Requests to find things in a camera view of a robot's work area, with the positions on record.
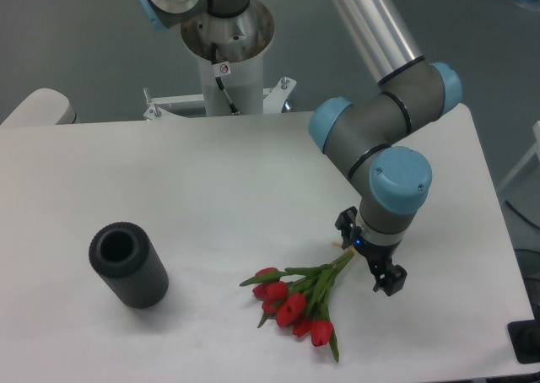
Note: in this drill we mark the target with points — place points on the black ribbed cylindrical vase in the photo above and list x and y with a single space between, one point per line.
124 257

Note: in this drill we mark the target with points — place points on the white pedestal base frame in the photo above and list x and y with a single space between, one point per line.
220 98

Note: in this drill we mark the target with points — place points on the red tulip bouquet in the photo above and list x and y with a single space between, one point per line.
298 298

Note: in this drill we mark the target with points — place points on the white chair backrest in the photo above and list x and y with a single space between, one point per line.
43 107

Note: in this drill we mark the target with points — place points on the white frame right edge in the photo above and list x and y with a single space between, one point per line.
524 166

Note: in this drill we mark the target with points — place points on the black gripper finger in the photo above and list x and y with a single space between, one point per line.
389 278
349 230

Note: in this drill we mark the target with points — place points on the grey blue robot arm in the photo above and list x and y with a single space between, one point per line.
364 142

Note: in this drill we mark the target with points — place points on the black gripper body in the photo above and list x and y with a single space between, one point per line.
378 256

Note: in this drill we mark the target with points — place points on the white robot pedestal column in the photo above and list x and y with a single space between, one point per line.
232 48

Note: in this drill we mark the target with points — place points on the black device at edge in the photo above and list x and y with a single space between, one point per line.
524 336

